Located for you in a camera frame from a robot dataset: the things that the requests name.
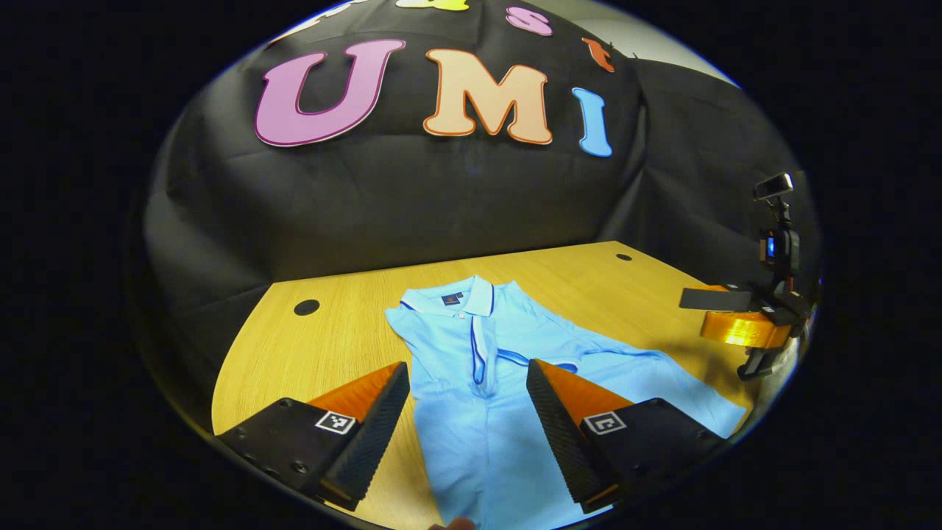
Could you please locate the light blue T-shirt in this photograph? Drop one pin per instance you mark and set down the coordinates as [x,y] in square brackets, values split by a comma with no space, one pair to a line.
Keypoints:
[478,442]

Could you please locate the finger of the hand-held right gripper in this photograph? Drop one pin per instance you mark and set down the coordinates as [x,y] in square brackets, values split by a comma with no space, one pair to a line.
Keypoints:
[743,329]

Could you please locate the black backdrop cloth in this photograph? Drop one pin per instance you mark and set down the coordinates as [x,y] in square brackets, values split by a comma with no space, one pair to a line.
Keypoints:
[405,199]

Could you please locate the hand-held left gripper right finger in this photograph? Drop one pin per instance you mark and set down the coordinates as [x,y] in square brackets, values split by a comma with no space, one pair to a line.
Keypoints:
[559,434]

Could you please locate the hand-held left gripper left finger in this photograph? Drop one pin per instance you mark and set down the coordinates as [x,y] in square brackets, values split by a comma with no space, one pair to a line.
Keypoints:
[372,442]

